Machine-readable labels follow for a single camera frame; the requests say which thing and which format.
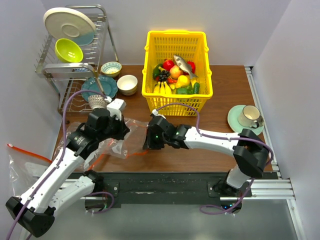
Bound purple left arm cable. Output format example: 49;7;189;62
4;89;111;240

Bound crumpled clear plastic bag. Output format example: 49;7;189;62
51;121;81;161

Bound clear zip top bag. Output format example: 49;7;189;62
83;118;148;171

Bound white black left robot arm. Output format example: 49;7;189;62
5;108;130;238

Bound lime green bowl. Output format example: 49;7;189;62
54;38;84;63

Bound white cream bowl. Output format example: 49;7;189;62
117;75;138;96

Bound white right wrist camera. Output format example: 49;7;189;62
150;109;166;119

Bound metal dish rack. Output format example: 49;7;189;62
35;4;112;114

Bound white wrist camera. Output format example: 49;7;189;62
150;109;166;119
104;97;126;121

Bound green toy bell pepper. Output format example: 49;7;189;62
175;87;193;95

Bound dark green toy pepper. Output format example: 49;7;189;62
152;63;164;81

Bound clear bag red zipper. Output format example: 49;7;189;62
6;143;52;186

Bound toy peach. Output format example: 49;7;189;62
169;65;183;80

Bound yellow plastic basket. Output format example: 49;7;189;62
141;29;214;111

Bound yellow toy banana bunch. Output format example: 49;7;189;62
153;81;172;95

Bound cream enamel mug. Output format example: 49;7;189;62
238;105;264;129

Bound yellow toy pear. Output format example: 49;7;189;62
175;75;191;89

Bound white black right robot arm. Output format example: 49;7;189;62
143;115;271;197

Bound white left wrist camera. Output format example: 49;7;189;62
104;97;126;121

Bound green toy cucumber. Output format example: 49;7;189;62
192;82;200;95

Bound mint green saucer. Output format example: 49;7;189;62
227;105;265;136

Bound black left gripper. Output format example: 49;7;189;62
97;112;130;142

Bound grey toy fish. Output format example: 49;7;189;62
173;54;198;79

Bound large cream blue plate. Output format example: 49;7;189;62
43;7;97;46

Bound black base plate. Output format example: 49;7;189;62
93;172;254;208

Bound black toy grapes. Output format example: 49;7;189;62
158;70;171;82

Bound teal patterned small bowl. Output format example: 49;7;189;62
100;61;122;78

